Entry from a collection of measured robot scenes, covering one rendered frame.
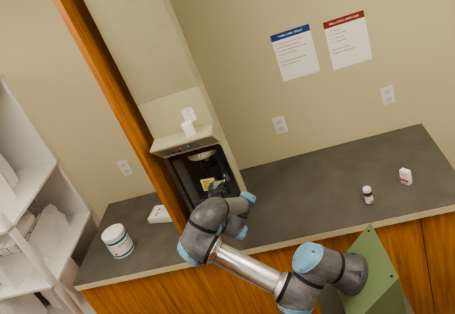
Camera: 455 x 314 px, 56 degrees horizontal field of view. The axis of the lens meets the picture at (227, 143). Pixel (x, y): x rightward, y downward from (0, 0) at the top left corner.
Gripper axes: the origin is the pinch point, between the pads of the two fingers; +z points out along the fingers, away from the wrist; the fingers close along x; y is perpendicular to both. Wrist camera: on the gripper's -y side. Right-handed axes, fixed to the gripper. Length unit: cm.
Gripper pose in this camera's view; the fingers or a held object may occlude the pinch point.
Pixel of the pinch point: (214, 183)
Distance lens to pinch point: 220.0
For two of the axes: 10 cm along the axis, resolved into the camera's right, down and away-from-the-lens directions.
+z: 0.5, -5.2, 8.5
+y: 9.0, -3.5, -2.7
